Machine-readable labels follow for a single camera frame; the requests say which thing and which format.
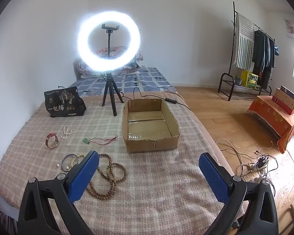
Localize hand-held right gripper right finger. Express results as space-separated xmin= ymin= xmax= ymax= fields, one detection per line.
xmin=198 ymin=152 xmax=279 ymax=235

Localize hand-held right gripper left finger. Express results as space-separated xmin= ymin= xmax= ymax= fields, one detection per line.
xmin=18 ymin=150 xmax=100 ymax=235

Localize cream bead bracelet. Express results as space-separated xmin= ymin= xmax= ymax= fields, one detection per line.
xmin=69 ymin=154 xmax=85 ymax=172

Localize dark cord bracelet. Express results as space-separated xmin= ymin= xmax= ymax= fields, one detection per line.
xmin=61 ymin=154 xmax=77 ymax=171

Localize brown wooden bead necklace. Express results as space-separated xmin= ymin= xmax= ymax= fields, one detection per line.
xmin=87 ymin=153 xmax=128 ymax=199

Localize green pendant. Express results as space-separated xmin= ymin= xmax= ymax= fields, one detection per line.
xmin=83 ymin=135 xmax=119 ymax=145

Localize red strap watch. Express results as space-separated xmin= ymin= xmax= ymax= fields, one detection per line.
xmin=45 ymin=133 xmax=60 ymax=149

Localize cardboard box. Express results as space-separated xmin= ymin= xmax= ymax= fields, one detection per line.
xmin=122 ymin=98 xmax=180 ymax=153

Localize white power strip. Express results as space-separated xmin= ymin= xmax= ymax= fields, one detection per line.
xmin=250 ymin=155 xmax=270 ymax=173

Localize pink checked blanket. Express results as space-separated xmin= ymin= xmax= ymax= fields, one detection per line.
xmin=0 ymin=92 xmax=238 ymax=235

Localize black printed bag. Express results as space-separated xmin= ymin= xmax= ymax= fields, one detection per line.
xmin=44 ymin=86 xmax=87 ymax=118

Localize orange cloth covered table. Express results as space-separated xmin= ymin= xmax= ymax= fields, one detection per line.
xmin=247 ymin=95 xmax=294 ymax=153

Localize black tripod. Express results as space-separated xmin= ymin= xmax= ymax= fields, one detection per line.
xmin=102 ymin=71 xmax=124 ymax=117

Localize tan printed box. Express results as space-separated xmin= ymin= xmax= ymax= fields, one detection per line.
xmin=272 ymin=88 xmax=294 ymax=115

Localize yellow crate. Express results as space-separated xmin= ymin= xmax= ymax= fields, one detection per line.
xmin=240 ymin=70 xmax=259 ymax=89

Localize dark blue box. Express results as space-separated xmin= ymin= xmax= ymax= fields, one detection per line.
xmin=280 ymin=85 xmax=294 ymax=99

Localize floral folded quilt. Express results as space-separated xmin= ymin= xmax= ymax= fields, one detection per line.
xmin=76 ymin=45 xmax=144 ymax=79

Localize striped hanging cloth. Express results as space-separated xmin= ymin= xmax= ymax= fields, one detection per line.
xmin=235 ymin=13 xmax=255 ymax=71

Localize dark hanging clothes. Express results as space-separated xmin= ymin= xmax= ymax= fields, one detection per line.
xmin=252 ymin=29 xmax=276 ymax=90

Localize black metal clothes rack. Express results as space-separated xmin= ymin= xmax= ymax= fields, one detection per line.
xmin=218 ymin=1 xmax=276 ymax=101

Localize power strip with cables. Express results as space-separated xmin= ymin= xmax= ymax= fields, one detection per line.
xmin=216 ymin=139 xmax=280 ymax=177

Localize white pearl necklace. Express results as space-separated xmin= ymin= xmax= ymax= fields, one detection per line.
xmin=61 ymin=126 xmax=75 ymax=139

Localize black power cable with switch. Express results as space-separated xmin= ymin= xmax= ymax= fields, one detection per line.
xmin=133 ymin=87 xmax=191 ymax=110

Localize white ring light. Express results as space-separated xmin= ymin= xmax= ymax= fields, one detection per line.
xmin=78 ymin=11 xmax=141 ymax=73

